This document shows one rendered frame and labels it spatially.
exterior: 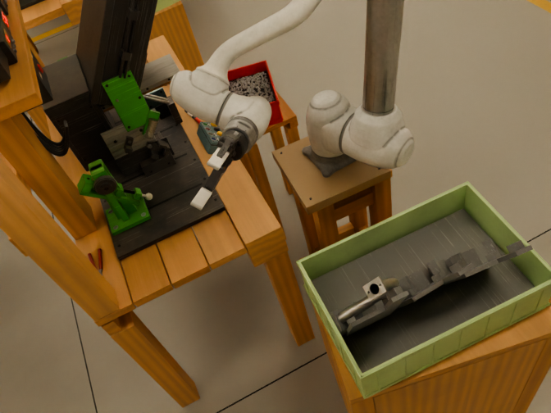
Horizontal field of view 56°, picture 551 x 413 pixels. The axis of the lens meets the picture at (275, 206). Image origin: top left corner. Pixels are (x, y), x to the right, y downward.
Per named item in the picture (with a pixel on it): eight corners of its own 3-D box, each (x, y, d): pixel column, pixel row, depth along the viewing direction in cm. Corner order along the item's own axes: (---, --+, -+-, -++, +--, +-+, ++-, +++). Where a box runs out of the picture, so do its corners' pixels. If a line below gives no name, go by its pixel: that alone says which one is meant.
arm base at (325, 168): (334, 125, 207) (333, 115, 202) (366, 156, 193) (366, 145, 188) (295, 146, 203) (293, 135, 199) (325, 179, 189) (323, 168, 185)
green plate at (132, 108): (151, 113, 208) (128, 64, 196) (155, 120, 201) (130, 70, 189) (125, 125, 206) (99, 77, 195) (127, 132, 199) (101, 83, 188)
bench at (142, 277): (211, 153, 342) (164, 38, 275) (316, 338, 247) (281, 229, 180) (113, 199, 333) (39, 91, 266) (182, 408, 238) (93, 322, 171)
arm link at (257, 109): (253, 154, 145) (211, 133, 145) (270, 128, 156) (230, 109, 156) (266, 124, 138) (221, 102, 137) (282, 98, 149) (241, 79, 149)
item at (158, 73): (171, 59, 220) (169, 53, 218) (183, 78, 210) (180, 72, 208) (85, 97, 215) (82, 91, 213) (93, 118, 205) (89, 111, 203)
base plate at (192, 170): (149, 65, 261) (147, 62, 259) (225, 210, 191) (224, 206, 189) (70, 100, 255) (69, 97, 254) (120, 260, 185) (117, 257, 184)
